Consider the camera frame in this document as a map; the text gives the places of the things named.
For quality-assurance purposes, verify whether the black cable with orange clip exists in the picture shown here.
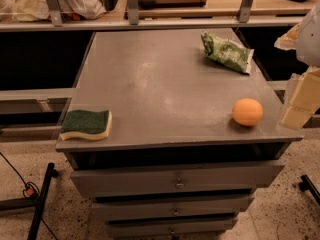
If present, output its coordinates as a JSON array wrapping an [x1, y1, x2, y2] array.
[[0, 151, 60, 240]]

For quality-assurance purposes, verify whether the grey drawer cabinet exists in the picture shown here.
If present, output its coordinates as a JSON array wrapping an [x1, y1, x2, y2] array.
[[56, 30, 302, 230]]

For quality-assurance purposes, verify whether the grey drawer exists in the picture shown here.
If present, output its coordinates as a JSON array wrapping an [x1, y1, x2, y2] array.
[[71, 160, 284, 198], [92, 194, 254, 221], [106, 216, 238, 238]]

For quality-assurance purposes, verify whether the green jalapeno chip bag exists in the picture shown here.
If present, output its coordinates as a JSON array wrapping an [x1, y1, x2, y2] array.
[[201, 31, 254, 75]]

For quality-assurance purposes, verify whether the grey metal bracket right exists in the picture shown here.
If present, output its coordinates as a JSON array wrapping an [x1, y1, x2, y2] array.
[[237, 0, 254, 23]]

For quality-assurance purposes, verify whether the grey metal bracket middle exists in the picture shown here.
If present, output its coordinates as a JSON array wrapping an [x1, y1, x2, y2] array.
[[127, 0, 139, 25]]

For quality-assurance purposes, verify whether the black stand leg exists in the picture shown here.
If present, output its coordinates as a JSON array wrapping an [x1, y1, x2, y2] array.
[[298, 175, 320, 205], [0, 163, 59, 240]]

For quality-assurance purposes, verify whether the bottom grey drawer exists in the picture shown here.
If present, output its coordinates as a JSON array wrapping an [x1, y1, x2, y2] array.
[[106, 216, 238, 238]]

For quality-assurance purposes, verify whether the grey metal bracket left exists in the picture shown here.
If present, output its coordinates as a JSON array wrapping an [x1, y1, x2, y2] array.
[[46, 0, 63, 27]]

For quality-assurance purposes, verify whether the green and yellow sponge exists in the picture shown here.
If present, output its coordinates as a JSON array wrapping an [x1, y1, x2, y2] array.
[[60, 110, 112, 141]]

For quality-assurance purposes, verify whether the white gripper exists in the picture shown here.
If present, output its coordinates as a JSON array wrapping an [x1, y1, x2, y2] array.
[[274, 2, 320, 129]]

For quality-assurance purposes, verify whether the orange fruit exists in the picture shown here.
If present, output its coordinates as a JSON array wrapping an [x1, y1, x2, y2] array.
[[232, 98, 263, 127]]

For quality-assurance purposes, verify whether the black stand leg left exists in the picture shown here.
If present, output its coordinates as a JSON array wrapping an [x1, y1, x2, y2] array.
[[0, 163, 59, 240]]

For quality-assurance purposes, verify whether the middle grey drawer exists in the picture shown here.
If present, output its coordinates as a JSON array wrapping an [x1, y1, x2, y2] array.
[[92, 194, 254, 221]]

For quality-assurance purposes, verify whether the top grey drawer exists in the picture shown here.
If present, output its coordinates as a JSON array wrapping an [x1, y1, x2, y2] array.
[[71, 160, 284, 198]]

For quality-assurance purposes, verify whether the white cloth on shelf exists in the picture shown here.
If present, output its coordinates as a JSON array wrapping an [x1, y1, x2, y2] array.
[[0, 0, 106, 22]]

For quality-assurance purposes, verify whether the grey metal bracket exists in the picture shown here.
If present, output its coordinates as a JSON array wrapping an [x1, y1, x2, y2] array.
[[237, 0, 254, 23], [46, 0, 63, 27], [127, 0, 139, 25]]

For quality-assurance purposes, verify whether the black stand leg right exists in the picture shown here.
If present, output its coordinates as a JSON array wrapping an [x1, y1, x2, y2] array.
[[298, 175, 320, 205]]

